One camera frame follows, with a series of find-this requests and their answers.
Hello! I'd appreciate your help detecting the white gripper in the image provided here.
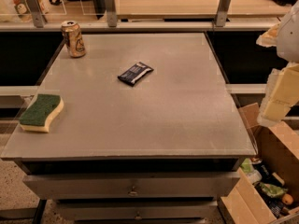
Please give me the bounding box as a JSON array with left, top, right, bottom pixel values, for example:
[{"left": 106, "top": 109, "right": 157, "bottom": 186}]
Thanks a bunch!
[{"left": 256, "top": 1, "right": 299, "bottom": 127}]

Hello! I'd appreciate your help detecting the dark blue snack bar wrapper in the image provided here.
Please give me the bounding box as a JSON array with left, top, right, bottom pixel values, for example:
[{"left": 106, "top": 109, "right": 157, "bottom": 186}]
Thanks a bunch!
[{"left": 118, "top": 62, "right": 153, "bottom": 87}]

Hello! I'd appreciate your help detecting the dark bottle in box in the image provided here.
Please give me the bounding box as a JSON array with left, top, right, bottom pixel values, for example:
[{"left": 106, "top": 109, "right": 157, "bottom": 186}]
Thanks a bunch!
[{"left": 251, "top": 158, "right": 285, "bottom": 187}]

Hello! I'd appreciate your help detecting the green snack bag in box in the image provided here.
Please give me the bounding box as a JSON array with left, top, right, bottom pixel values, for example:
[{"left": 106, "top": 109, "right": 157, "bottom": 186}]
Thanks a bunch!
[{"left": 259, "top": 182, "right": 288, "bottom": 199}]

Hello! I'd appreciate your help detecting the orange fruit in box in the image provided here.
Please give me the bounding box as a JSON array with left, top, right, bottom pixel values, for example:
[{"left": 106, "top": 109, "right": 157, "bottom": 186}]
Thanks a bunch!
[{"left": 281, "top": 193, "right": 293, "bottom": 205}]

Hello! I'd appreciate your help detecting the cardboard box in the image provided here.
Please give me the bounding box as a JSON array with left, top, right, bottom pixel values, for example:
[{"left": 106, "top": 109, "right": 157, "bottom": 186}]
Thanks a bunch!
[{"left": 220, "top": 103, "right": 299, "bottom": 224}]

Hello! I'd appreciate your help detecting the lower metal drawer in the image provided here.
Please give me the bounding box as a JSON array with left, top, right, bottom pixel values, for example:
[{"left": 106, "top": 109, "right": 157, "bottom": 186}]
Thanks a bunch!
[{"left": 57, "top": 201, "right": 218, "bottom": 220}]

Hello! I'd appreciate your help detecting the metal drawer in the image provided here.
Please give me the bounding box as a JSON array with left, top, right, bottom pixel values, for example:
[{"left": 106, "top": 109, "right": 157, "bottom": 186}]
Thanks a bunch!
[
  {"left": 23, "top": 172, "right": 239, "bottom": 200},
  {"left": 57, "top": 201, "right": 218, "bottom": 220}
]

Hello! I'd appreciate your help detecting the gold beverage can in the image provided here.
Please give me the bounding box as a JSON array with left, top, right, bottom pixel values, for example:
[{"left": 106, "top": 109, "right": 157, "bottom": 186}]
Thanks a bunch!
[{"left": 61, "top": 21, "right": 86, "bottom": 58}]

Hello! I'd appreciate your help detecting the upper metal drawer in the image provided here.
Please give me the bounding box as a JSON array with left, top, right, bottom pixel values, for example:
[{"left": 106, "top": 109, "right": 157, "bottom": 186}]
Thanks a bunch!
[{"left": 23, "top": 172, "right": 239, "bottom": 200}]

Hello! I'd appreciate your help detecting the green and yellow sponge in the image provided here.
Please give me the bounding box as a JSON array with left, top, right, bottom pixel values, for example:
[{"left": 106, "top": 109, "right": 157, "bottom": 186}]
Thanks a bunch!
[{"left": 20, "top": 94, "right": 64, "bottom": 133}]

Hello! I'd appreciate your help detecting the white printed bag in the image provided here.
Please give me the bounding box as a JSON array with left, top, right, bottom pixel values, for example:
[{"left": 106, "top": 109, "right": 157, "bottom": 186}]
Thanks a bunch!
[{"left": 0, "top": 0, "right": 48, "bottom": 23}]

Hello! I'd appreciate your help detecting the metal glass clamp post right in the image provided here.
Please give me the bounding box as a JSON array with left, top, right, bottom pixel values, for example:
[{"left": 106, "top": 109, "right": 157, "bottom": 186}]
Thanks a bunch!
[{"left": 214, "top": 0, "right": 231, "bottom": 27}]

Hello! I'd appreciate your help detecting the metal glass clamp post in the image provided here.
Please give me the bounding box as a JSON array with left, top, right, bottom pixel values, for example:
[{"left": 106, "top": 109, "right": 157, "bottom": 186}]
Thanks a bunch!
[
  {"left": 214, "top": 0, "right": 231, "bottom": 27},
  {"left": 105, "top": 0, "right": 118, "bottom": 27},
  {"left": 26, "top": 0, "right": 46, "bottom": 28}
]

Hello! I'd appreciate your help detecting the metal glass clamp post middle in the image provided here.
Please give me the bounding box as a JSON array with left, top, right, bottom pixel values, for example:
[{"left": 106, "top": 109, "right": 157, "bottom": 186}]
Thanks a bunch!
[{"left": 105, "top": 0, "right": 118, "bottom": 27}]

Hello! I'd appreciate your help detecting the metal glass clamp post left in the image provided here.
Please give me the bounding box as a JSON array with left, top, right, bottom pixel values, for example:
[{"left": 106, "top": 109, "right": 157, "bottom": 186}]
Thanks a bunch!
[{"left": 26, "top": 0, "right": 46, "bottom": 28}]

